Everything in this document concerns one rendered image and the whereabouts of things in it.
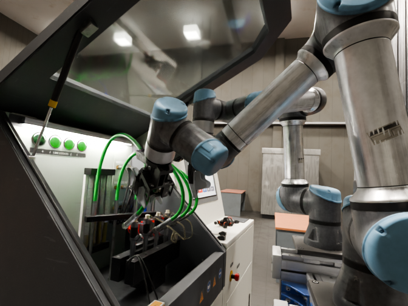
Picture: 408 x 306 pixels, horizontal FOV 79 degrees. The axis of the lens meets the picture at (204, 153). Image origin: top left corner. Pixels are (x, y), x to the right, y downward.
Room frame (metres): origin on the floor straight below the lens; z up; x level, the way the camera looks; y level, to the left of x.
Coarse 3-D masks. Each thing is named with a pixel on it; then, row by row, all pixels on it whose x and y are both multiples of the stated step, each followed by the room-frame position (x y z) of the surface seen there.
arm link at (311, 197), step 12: (312, 192) 0.99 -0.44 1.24; (324, 192) 0.95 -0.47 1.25; (336, 192) 0.95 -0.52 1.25; (300, 204) 1.03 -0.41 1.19; (312, 204) 0.99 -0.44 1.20; (324, 204) 0.95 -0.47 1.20; (336, 204) 0.95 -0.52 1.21; (312, 216) 0.99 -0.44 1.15; (324, 216) 0.95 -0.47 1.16; (336, 216) 0.95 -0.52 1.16
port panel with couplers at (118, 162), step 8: (120, 160) 1.24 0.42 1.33; (120, 168) 1.21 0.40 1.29; (112, 176) 1.20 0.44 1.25; (112, 184) 1.20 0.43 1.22; (112, 192) 1.21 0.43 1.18; (120, 192) 1.26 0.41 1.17; (128, 192) 1.32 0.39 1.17; (112, 200) 1.21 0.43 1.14; (120, 200) 1.26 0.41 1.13; (112, 208) 1.21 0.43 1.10
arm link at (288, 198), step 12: (288, 120) 1.05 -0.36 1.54; (300, 120) 1.05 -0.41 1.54; (288, 132) 1.07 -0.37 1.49; (300, 132) 1.07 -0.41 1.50; (288, 144) 1.08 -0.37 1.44; (300, 144) 1.07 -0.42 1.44; (288, 156) 1.08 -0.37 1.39; (300, 156) 1.07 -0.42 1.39; (288, 168) 1.09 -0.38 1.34; (300, 168) 1.07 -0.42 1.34; (288, 180) 1.09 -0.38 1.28; (300, 180) 1.07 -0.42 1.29; (276, 192) 1.14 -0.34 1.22; (288, 192) 1.08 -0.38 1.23; (300, 192) 1.05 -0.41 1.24; (288, 204) 1.08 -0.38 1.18
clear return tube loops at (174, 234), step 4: (160, 212) 1.10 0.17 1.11; (168, 216) 1.11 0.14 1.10; (160, 220) 1.03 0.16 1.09; (188, 220) 1.14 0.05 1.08; (180, 224) 1.08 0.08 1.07; (184, 228) 1.08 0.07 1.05; (172, 232) 1.14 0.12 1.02; (176, 232) 1.16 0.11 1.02; (184, 232) 1.08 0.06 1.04; (192, 232) 1.14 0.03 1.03; (172, 236) 1.17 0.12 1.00; (176, 236) 1.17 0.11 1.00; (180, 236) 1.14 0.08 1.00; (184, 236) 1.08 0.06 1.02; (172, 240) 1.05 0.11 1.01; (176, 240) 1.01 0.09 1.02
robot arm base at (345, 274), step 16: (352, 272) 0.51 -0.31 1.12; (368, 272) 0.49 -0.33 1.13; (336, 288) 0.54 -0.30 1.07; (352, 288) 0.50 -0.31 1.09; (368, 288) 0.48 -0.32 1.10; (384, 288) 0.47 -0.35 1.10; (336, 304) 0.53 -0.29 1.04; (352, 304) 0.49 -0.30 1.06; (368, 304) 0.47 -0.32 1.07; (384, 304) 0.46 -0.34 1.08; (400, 304) 0.46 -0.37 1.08
